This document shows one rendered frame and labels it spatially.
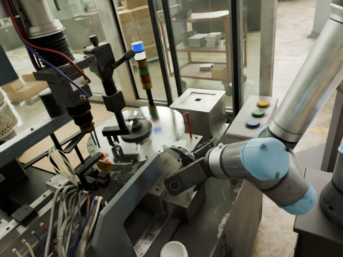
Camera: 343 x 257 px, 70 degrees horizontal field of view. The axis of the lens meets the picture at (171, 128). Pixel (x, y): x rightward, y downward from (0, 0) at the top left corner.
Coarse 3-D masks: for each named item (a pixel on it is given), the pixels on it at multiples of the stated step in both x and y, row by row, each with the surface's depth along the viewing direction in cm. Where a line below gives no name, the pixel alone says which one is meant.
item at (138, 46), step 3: (135, 42) 97; (138, 42) 96; (141, 42) 95; (132, 45) 95; (135, 45) 94; (138, 45) 94; (141, 45) 95; (132, 48) 96; (135, 48) 95; (138, 48) 95; (141, 48) 95; (135, 51) 95; (138, 51) 95; (141, 51) 95
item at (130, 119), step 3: (135, 111) 82; (135, 114) 81; (129, 117) 78; (132, 117) 78; (135, 117) 78; (138, 117) 78; (141, 117) 78; (144, 117) 78; (147, 117) 78; (126, 120) 79; (129, 120) 78; (132, 120) 77; (135, 120) 78; (129, 123) 76; (132, 123) 77; (135, 123) 78; (138, 123) 80
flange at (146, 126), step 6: (138, 120) 85; (144, 120) 84; (132, 126) 79; (138, 126) 79; (144, 126) 80; (150, 126) 80; (132, 132) 79; (138, 132) 78; (144, 132) 78; (150, 132) 79; (126, 138) 77; (132, 138) 76; (138, 138) 77
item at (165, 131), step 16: (128, 112) 93; (144, 112) 91; (160, 112) 89; (176, 112) 87; (96, 128) 87; (160, 128) 80; (176, 128) 78; (128, 144) 75; (144, 144) 74; (160, 144) 72; (112, 160) 70; (128, 160) 69; (144, 160) 68
